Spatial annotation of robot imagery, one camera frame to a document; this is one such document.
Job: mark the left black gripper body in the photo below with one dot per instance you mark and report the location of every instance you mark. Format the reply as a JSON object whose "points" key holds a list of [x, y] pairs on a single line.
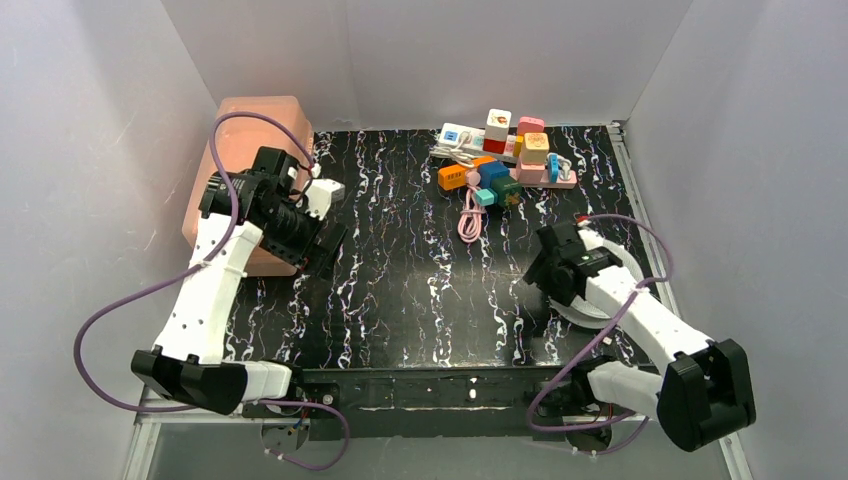
{"points": [[327, 240]]}

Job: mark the dark green socket cube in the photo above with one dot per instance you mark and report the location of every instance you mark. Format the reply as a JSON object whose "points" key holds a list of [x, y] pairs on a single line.
{"points": [[507, 191]]}

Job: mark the pink charger plug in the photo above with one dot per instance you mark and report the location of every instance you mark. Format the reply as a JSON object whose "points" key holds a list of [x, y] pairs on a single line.
{"points": [[527, 124]]}

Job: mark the white filament spool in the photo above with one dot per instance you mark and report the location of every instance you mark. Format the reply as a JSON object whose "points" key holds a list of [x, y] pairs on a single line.
{"points": [[586, 315]]}

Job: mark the white power strip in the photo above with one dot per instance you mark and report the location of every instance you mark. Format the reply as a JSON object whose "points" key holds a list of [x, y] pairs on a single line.
{"points": [[455, 138]]}

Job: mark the orange socket cube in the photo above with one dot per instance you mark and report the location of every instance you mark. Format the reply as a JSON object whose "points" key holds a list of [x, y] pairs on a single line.
{"points": [[458, 176]]}

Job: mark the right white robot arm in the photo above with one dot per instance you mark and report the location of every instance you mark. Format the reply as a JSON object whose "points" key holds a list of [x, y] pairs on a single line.
{"points": [[701, 391]]}

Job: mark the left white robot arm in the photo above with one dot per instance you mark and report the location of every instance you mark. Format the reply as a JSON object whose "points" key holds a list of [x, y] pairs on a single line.
{"points": [[252, 211]]}

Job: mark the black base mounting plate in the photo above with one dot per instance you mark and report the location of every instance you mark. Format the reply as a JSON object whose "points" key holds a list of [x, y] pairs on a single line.
{"points": [[486, 401]]}

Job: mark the pink power strip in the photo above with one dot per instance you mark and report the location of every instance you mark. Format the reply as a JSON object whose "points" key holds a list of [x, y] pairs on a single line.
{"points": [[533, 176]]}

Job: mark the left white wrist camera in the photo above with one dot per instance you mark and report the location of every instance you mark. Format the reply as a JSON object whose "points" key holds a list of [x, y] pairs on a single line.
{"points": [[321, 194]]}

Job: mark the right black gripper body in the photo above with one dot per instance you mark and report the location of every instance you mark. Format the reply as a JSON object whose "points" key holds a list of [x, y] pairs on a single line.
{"points": [[539, 277]]}

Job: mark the teal white charger plug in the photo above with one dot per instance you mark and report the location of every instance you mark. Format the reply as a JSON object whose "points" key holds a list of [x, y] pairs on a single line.
{"points": [[484, 197]]}

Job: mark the blue plug with white cable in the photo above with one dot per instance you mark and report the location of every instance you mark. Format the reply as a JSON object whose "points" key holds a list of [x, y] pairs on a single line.
{"points": [[560, 172]]}

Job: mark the tan yellow charger plug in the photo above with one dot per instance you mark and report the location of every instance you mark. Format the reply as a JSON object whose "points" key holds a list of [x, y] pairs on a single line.
{"points": [[535, 148]]}

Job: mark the blue socket cube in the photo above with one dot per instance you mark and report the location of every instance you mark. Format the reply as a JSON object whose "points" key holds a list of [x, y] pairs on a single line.
{"points": [[490, 171]]}

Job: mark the white red charger plug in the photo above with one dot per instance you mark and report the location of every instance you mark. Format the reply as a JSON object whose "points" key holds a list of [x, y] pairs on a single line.
{"points": [[496, 130]]}

